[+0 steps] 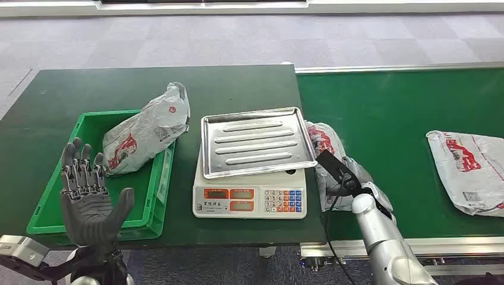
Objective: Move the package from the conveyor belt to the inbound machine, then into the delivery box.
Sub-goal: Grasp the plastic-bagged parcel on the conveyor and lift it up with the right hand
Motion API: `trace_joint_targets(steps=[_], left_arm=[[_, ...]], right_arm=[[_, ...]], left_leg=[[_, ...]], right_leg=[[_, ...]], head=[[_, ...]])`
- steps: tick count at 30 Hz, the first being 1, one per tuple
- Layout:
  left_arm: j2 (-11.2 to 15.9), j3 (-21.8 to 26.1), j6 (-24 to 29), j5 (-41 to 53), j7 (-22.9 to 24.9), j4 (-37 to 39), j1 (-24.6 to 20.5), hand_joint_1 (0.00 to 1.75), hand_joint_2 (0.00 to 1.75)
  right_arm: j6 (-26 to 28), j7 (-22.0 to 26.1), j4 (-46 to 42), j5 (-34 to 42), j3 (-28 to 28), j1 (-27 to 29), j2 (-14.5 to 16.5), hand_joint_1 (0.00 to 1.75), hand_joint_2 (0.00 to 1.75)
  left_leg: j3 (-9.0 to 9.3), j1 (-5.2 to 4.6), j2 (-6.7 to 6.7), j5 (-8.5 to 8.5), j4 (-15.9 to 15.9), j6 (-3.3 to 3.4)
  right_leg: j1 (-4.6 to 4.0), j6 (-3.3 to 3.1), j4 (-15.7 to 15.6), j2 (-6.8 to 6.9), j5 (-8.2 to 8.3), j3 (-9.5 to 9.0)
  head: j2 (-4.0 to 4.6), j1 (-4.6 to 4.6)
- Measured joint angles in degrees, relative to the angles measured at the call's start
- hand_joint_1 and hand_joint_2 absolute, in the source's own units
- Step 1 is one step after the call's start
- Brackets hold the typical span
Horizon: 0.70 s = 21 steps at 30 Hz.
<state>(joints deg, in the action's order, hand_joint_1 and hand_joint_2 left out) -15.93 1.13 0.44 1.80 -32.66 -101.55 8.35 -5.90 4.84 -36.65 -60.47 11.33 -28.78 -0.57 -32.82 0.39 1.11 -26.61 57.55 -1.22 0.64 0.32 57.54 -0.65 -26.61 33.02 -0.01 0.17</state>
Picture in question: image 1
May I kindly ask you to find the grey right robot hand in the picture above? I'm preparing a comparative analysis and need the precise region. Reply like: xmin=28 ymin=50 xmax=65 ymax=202
xmin=326 ymin=156 xmax=374 ymax=198

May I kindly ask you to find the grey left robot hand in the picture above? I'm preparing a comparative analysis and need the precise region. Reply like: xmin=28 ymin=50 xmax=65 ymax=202
xmin=59 ymin=137 xmax=135 ymax=249

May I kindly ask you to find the grey red-print package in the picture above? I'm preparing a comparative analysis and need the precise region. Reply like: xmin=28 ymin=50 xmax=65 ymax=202
xmin=305 ymin=121 xmax=395 ymax=214
xmin=426 ymin=130 xmax=504 ymax=218

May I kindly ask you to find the grey package with round logo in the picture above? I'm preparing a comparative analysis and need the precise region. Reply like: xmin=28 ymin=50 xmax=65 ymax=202
xmin=102 ymin=81 xmax=191 ymax=176

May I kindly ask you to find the flat grey red-print package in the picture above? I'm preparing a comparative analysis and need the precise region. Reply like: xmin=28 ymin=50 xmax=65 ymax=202
xmin=426 ymin=130 xmax=504 ymax=218

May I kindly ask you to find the green plastic bin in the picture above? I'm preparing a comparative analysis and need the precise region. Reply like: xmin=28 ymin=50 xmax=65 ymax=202
xmin=26 ymin=109 xmax=177 ymax=242

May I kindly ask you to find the steel scale tray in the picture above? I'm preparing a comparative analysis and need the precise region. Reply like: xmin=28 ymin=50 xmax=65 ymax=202
xmin=200 ymin=106 xmax=319 ymax=180

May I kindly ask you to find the white electronic scale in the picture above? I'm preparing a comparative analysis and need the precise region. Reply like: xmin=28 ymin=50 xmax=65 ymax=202
xmin=192 ymin=145 xmax=308 ymax=220

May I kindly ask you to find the green-topped table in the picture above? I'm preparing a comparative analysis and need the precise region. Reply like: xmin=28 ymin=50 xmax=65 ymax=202
xmin=0 ymin=64 xmax=328 ymax=259

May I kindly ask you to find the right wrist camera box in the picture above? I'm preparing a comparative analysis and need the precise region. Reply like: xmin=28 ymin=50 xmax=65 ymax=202
xmin=316 ymin=149 xmax=363 ymax=194

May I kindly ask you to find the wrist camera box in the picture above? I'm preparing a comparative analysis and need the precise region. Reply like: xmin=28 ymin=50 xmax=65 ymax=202
xmin=0 ymin=235 xmax=51 ymax=269
xmin=316 ymin=149 xmax=363 ymax=194

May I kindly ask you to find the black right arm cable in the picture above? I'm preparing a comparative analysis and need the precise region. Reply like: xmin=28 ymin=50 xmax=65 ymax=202
xmin=322 ymin=188 xmax=357 ymax=285

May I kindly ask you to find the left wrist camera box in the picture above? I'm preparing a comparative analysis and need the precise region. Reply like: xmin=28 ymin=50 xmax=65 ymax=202
xmin=0 ymin=235 xmax=51 ymax=269

